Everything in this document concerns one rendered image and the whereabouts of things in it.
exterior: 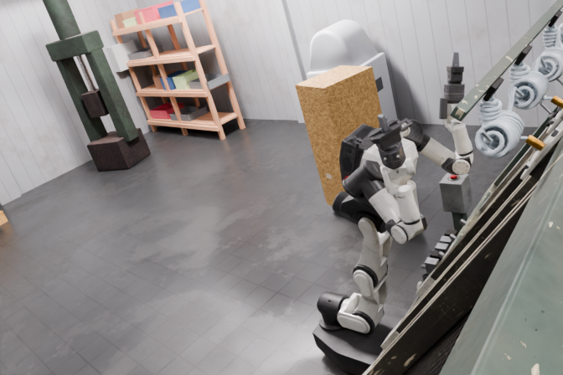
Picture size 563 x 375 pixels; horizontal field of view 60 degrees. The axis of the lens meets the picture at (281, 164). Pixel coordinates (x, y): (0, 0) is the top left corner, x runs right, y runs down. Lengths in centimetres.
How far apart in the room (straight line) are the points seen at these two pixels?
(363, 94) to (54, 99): 601
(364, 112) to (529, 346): 371
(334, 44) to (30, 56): 513
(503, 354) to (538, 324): 5
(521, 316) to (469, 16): 514
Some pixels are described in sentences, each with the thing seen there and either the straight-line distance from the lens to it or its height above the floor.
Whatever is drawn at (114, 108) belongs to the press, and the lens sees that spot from 768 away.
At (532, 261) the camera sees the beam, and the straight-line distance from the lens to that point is 52.
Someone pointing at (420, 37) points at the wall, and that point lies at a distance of 583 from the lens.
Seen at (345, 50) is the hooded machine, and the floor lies 115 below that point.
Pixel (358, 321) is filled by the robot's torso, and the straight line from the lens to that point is 289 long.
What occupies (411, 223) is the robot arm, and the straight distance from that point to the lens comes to 195.
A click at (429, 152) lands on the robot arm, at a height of 122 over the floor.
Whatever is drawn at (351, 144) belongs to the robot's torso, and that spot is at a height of 140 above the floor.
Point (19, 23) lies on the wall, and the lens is 889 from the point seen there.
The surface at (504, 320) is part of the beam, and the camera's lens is 46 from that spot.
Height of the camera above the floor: 221
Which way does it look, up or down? 22 degrees down
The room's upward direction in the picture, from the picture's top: 17 degrees counter-clockwise
